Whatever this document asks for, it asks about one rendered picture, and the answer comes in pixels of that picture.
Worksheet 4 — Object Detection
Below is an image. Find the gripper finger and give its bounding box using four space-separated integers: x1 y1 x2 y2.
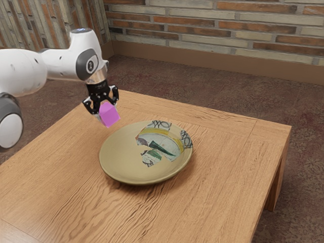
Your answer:
107 85 119 109
82 97 103 125

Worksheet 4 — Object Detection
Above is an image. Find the pink cube block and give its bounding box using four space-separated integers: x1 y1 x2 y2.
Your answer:
98 101 121 129

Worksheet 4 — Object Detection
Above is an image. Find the painted beige ceramic plate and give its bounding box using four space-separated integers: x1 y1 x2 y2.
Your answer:
98 119 194 185

